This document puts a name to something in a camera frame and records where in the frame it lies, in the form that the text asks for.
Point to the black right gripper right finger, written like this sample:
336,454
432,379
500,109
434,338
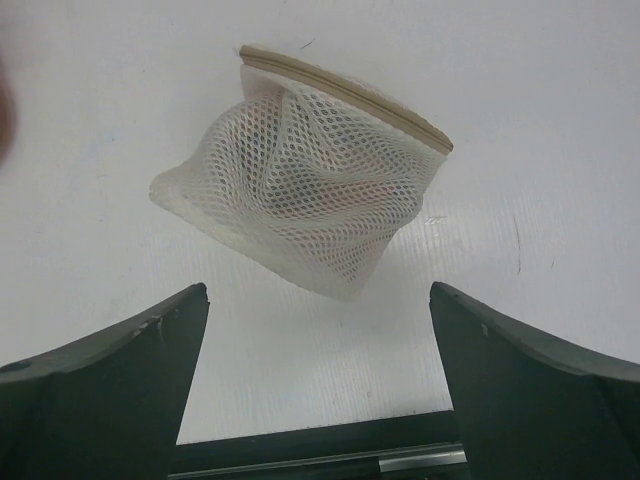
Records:
530,405

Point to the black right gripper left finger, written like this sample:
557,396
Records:
109,405

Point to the white mesh laundry bag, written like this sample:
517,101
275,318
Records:
311,175

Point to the black table edge rail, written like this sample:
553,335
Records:
419,446

